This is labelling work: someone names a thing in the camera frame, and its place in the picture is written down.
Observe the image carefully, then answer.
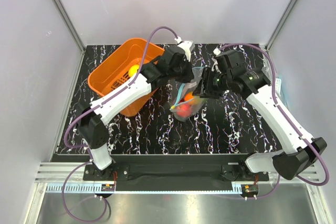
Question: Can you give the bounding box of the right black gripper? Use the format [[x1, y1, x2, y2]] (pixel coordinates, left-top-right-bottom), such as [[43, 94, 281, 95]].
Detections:
[[192, 66, 232, 99]]

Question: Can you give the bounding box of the green orange mango toy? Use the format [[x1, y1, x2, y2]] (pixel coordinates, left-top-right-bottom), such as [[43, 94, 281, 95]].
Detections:
[[184, 92, 202, 106]]

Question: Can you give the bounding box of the clear zip top bag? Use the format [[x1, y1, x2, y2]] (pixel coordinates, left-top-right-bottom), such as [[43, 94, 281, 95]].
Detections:
[[170, 67, 206, 122]]

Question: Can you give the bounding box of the red strawberry toy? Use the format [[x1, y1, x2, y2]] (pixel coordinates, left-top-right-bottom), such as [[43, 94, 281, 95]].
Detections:
[[176, 103, 192, 118]]

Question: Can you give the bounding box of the orange plastic basket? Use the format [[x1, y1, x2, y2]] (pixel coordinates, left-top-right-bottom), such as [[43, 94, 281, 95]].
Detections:
[[88, 38, 164, 117]]

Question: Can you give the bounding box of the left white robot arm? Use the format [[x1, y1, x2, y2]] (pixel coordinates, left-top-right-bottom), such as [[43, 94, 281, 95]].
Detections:
[[76, 53, 194, 180]]

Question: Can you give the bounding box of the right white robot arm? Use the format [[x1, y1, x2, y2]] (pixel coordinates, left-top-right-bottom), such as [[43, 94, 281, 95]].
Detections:
[[194, 67, 327, 180]]

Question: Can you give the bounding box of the spare clear plastic bag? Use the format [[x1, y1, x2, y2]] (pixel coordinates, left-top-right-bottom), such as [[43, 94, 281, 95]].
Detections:
[[262, 63, 287, 104]]

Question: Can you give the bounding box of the yellow orange fruit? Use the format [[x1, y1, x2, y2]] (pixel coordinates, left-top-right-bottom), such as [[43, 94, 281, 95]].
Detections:
[[128, 64, 140, 77]]

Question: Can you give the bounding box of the black marble pattern mat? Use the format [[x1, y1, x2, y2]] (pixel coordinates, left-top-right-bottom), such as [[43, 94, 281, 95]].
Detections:
[[55, 44, 281, 155]]

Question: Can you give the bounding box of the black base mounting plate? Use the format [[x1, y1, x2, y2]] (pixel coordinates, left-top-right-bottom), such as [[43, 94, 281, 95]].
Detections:
[[83, 154, 269, 193]]

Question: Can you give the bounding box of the left aluminium corner post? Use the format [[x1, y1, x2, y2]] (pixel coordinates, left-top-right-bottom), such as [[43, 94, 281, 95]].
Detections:
[[38, 0, 86, 51]]

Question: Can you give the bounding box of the aluminium corner post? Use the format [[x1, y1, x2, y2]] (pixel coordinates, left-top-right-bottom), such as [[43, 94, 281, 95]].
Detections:
[[38, 0, 86, 51], [265, 0, 299, 52]]

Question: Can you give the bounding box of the right aluminium corner post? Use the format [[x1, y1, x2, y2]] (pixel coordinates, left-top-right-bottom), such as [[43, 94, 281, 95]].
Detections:
[[265, 0, 299, 52]]

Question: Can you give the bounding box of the aluminium frame rail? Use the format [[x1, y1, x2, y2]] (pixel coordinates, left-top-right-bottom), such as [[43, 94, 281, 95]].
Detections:
[[35, 162, 320, 183]]

